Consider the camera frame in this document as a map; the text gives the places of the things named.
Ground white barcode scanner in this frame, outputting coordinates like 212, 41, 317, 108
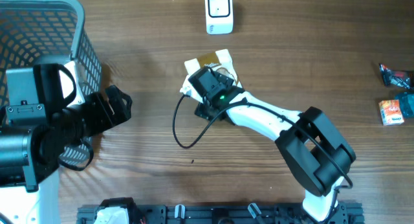
204, 0, 234, 35

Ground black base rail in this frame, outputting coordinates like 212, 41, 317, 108
76, 197, 365, 224

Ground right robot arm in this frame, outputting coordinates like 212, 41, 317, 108
181, 66, 356, 223

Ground grey plastic shopping basket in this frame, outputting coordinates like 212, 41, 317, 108
0, 0, 103, 168

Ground beige snack pouch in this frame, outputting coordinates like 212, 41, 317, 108
179, 49, 243, 103

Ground red small packet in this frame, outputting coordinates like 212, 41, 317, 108
379, 63, 413, 89

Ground left black cable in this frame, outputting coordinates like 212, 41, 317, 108
58, 139, 95, 172

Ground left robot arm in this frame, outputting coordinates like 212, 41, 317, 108
1, 63, 133, 223

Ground orange small box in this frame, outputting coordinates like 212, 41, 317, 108
378, 100, 404, 126

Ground black cable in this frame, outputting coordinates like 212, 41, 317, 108
171, 93, 354, 223
58, 139, 95, 172

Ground right black cable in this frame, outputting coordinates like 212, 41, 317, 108
171, 93, 354, 223

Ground blue mouthwash bottle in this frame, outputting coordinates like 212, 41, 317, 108
395, 92, 414, 118

